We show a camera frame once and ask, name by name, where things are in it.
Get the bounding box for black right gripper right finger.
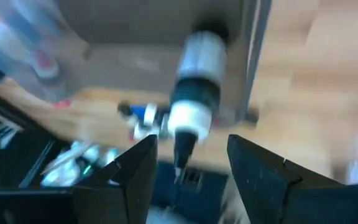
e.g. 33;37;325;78
227;134;344;224

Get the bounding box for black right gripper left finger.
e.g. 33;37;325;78
73;134;158;224

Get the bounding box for black-tipped food coloring bottle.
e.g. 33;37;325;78
167;29;229;184

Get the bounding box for blue-tipped food coloring bottle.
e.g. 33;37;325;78
118;102;167;141

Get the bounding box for black framed container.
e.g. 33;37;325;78
0;90;74;191

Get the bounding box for aluminium frame post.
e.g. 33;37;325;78
237;0;273;124

